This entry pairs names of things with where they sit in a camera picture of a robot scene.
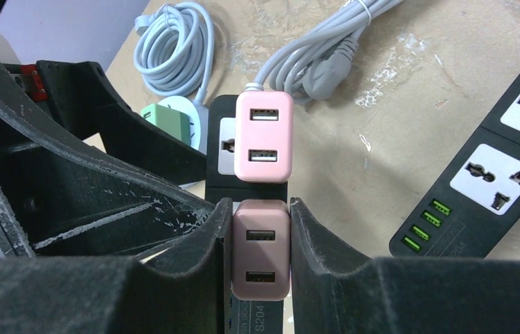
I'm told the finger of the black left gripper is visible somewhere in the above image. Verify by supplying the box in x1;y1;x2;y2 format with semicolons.
36;61;206;185
0;61;214;257

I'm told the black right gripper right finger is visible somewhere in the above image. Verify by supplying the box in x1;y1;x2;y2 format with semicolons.
290;198;520;333

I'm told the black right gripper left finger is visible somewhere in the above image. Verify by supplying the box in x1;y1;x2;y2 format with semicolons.
0;198;232;333

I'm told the black strip with pink plugs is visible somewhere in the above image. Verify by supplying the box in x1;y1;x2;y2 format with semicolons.
204;95;288;333

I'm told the pink plug adapter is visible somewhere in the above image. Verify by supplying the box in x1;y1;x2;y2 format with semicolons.
234;91;293;184
231;200;291;301

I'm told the black strip with green USB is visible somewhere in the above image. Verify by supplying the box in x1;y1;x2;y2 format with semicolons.
389;74;520;257

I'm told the green plug on round socket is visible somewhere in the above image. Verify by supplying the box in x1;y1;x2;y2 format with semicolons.
140;104;191;145

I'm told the light blue round socket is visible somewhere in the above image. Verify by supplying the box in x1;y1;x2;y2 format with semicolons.
157;96;209;155

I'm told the grey bundled power cable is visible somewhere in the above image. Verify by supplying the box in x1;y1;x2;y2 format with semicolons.
244;0;404;102

